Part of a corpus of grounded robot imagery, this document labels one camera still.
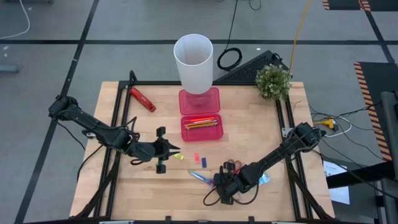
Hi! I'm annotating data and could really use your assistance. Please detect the pink plastic pencil box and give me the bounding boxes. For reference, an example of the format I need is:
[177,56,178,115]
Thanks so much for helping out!
[178,87,224,142]

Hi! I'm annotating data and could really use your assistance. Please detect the black coiled hanging cable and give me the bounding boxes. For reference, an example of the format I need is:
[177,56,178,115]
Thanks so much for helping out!
[216,0,243,72]

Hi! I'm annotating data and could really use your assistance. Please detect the white floor cable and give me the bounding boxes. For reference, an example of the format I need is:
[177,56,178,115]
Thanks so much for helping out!
[0,0,31,40]

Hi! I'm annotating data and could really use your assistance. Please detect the purple handled scissors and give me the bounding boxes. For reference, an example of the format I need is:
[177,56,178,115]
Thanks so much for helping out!
[187,169,216,189]

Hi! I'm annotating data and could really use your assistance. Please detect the large hazard striped floor mat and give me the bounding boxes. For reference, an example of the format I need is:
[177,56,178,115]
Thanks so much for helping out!
[353,61,398,162]

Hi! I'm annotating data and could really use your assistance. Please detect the white paper sheet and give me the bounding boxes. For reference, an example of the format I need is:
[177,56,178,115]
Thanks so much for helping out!
[322,160,351,205]

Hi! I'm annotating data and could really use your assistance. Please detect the black metal table frame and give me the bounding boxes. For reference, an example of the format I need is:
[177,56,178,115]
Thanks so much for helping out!
[73,70,335,224]

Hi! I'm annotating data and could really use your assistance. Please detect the small potted green plant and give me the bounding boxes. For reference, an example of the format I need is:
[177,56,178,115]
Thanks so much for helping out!
[255,63,292,101]

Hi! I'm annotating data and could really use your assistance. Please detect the narrow hazard striped floor mat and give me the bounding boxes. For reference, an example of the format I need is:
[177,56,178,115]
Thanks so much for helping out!
[322,0,398,12]

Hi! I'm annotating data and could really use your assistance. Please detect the black keyboard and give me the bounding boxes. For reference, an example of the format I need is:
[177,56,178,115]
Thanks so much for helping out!
[214,50,290,85]

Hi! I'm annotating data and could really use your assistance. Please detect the yellow cable connector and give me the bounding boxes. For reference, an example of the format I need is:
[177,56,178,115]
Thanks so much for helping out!
[317,118,335,129]

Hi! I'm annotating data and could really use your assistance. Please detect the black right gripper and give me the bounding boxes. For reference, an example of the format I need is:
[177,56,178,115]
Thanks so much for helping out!
[213,161,254,205]

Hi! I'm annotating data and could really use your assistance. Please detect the black metal beam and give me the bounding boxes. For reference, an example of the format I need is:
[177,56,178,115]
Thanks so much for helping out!
[326,161,396,190]

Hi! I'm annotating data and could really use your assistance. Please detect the orange pencil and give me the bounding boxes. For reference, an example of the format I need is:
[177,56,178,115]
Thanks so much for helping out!
[183,122,218,129]

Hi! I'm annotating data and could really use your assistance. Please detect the grey metal post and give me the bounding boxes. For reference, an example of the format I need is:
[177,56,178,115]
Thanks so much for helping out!
[381,91,398,224]

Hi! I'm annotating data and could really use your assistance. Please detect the grey floor bar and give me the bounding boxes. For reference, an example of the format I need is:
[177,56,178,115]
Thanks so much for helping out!
[0,65,19,75]

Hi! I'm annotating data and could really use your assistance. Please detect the white cup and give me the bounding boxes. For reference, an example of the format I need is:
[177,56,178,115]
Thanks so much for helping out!
[173,33,215,95]

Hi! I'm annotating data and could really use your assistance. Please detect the red handled scissors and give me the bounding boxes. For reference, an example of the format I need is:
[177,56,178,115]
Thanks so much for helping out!
[226,159,244,175]

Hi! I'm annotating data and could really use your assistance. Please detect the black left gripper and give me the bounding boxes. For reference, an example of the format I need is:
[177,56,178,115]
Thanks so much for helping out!
[127,126,181,174]

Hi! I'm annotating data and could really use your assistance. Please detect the orange marker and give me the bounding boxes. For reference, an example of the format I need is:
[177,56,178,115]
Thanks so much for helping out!
[188,116,216,123]

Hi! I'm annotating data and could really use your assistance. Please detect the yellow hanging cable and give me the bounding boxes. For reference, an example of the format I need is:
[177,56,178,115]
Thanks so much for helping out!
[289,0,312,77]

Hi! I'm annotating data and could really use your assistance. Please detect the red stapler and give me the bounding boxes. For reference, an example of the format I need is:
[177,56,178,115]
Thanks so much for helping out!
[129,87,157,113]

